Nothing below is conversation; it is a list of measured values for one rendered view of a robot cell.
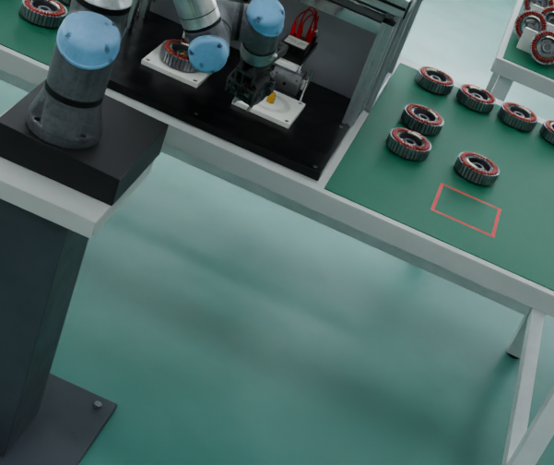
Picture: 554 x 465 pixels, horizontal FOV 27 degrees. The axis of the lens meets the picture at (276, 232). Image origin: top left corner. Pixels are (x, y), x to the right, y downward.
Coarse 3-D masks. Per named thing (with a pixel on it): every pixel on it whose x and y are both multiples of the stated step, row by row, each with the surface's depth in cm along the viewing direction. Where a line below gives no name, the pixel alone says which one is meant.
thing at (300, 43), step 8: (288, 40) 280; (296, 40) 282; (304, 40) 290; (296, 48) 279; (304, 48) 280; (312, 48) 288; (288, 56) 280; (296, 56) 280; (304, 56) 281; (280, 64) 279; (288, 64) 279; (296, 64) 280
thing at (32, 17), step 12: (24, 0) 284; (36, 0) 286; (48, 0) 288; (24, 12) 282; (36, 12) 281; (48, 12) 282; (60, 12) 284; (36, 24) 282; (48, 24) 282; (60, 24) 284
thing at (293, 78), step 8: (280, 72) 291; (288, 72) 290; (296, 72) 291; (304, 72) 293; (280, 80) 292; (288, 80) 291; (296, 80) 290; (280, 88) 292; (288, 88) 292; (296, 88) 291
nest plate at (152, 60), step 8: (152, 56) 281; (144, 64) 278; (152, 64) 278; (160, 64) 279; (160, 72) 278; (168, 72) 277; (176, 72) 278; (184, 72) 280; (192, 72) 281; (200, 72) 283; (184, 80) 277; (192, 80) 277; (200, 80) 279
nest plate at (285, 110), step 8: (280, 96) 286; (288, 96) 288; (240, 104) 276; (256, 104) 278; (264, 104) 279; (272, 104) 281; (280, 104) 282; (288, 104) 284; (296, 104) 285; (304, 104) 287; (256, 112) 276; (264, 112) 276; (272, 112) 277; (280, 112) 279; (288, 112) 280; (296, 112) 282; (272, 120) 275; (280, 120) 275; (288, 120) 276; (288, 128) 275
